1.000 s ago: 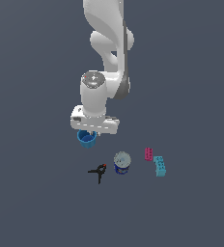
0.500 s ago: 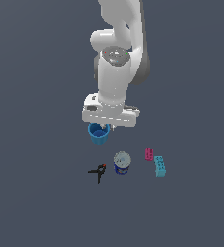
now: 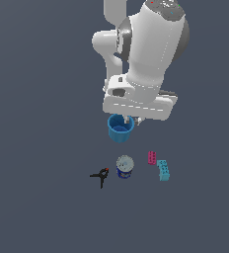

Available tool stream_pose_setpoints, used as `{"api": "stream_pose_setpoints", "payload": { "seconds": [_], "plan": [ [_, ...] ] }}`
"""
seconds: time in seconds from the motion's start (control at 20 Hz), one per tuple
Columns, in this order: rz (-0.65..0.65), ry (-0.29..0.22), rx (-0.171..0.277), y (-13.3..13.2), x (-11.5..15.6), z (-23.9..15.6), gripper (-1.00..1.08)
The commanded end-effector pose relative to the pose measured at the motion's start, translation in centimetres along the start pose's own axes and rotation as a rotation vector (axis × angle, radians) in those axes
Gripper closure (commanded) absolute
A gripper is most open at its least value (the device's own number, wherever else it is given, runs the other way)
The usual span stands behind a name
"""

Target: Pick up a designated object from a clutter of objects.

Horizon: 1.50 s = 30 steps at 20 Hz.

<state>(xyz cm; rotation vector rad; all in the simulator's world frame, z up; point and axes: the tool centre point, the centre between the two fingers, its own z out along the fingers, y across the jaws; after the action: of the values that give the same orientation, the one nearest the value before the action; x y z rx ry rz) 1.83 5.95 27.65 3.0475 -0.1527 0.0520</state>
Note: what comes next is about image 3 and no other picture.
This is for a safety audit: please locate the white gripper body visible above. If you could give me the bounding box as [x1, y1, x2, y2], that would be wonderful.
[102, 74, 179, 122]

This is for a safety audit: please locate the blue plastic cup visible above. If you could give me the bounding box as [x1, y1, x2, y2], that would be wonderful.
[107, 113, 135, 144]

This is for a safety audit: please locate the pink toy brick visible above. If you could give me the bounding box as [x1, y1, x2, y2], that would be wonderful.
[147, 150, 158, 166]

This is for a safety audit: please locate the blue tin can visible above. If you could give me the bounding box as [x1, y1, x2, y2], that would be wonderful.
[115, 154, 135, 180]

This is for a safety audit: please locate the cyan toy brick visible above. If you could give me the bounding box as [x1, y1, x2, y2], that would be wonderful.
[156, 159, 171, 182]

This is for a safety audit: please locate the black spring clamp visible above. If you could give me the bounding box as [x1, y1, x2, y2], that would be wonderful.
[89, 167, 111, 190]

